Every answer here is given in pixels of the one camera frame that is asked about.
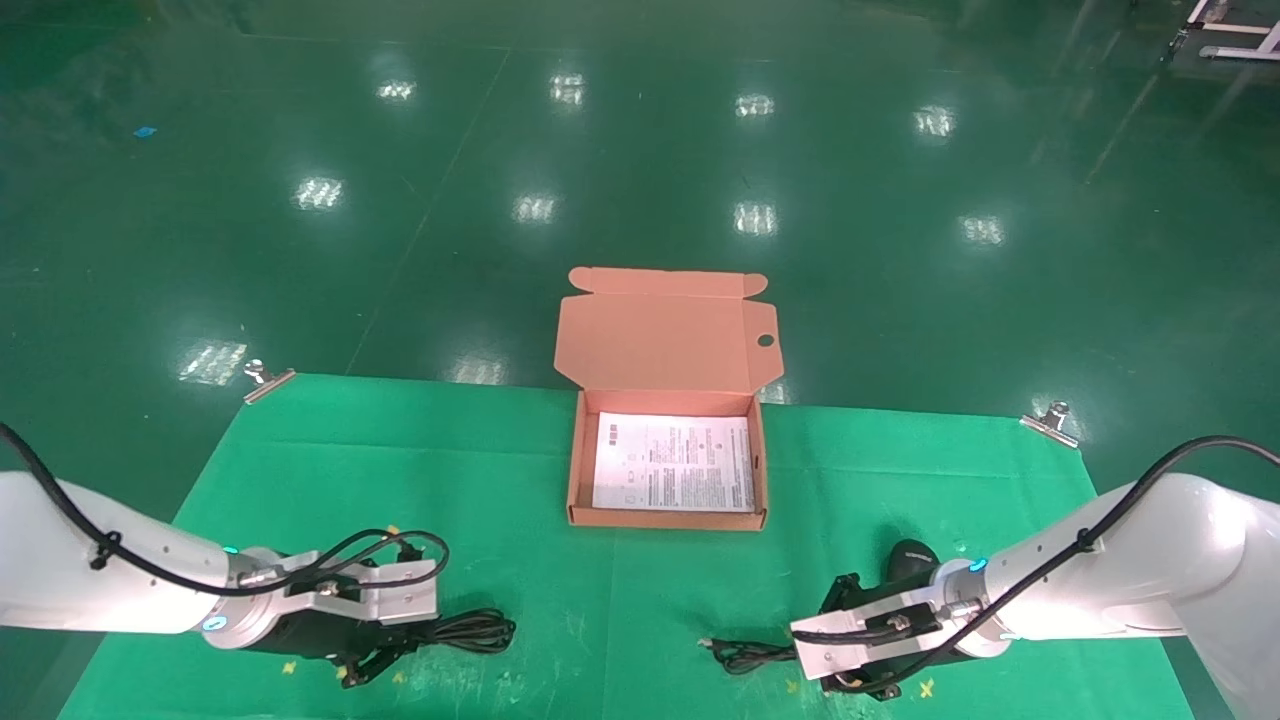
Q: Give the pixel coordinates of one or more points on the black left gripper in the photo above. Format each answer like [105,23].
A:
[310,635]

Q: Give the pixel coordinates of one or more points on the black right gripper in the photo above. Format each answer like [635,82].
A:
[900,665]

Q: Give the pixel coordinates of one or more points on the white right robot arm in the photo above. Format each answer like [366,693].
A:
[1130,570]

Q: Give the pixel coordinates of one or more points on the orange cardboard box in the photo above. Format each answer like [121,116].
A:
[665,340]

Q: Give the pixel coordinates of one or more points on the green table mat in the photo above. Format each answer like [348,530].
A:
[600,580]

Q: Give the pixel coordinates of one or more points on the white printed instruction sheet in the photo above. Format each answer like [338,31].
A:
[672,465]

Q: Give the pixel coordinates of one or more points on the metal binder clip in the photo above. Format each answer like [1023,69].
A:
[1052,424]
[268,383]

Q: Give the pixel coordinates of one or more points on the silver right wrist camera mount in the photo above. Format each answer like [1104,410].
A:
[850,645]

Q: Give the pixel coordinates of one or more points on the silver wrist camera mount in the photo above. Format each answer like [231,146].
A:
[400,598]
[850,645]

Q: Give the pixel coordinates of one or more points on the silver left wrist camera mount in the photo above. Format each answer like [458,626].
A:
[400,598]

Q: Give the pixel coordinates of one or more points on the white metal frame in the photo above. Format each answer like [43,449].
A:
[1235,40]

